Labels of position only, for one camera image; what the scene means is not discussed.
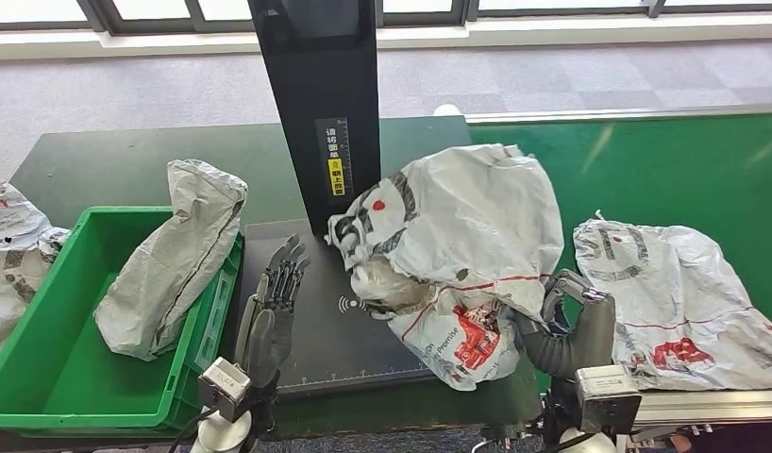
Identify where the green plastic crate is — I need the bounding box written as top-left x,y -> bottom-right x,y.
0,206 -> 244,439

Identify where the dark window frame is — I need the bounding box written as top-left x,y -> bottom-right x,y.
0,0 -> 772,36

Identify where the green conveyor belt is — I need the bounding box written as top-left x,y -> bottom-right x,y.
468,112 -> 772,395

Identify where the white parcel bag red print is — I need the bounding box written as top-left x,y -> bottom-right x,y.
573,210 -> 772,393
325,143 -> 565,393

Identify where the thin aluminium conveyor rail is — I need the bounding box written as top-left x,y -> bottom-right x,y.
463,103 -> 772,125

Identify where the plain grey parcel bag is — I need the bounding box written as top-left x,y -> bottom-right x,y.
93,159 -> 248,362

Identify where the black scanner machine column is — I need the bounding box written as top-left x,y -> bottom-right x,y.
248,0 -> 382,236

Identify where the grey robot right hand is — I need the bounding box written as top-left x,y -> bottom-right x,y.
541,270 -> 617,378

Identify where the white window sill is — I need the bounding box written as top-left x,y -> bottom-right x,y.
0,8 -> 772,62

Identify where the black and yellow column label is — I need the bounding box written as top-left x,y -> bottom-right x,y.
315,116 -> 355,198

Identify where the crumpled printed parcel bag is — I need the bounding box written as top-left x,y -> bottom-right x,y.
0,226 -> 72,348
0,181 -> 53,251

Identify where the dark green table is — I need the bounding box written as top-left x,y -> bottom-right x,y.
9,115 -> 544,439

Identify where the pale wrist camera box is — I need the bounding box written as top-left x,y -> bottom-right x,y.
196,356 -> 253,423
574,364 -> 644,434

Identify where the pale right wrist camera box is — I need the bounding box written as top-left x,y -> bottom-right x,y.
574,364 -> 644,434

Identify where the wide aluminium conveyor rail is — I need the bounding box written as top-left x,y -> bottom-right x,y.
632,388 -> 772,429

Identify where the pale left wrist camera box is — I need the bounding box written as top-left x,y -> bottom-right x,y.
196,356 -> 253,423

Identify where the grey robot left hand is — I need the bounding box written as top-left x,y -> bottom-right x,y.
234,234 -> 312,390

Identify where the black scanner base plate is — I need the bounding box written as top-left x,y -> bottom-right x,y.
239,218 -> 437,396

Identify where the metal conveyor support bracket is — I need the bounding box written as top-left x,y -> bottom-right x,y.
629,425 -> 713,453

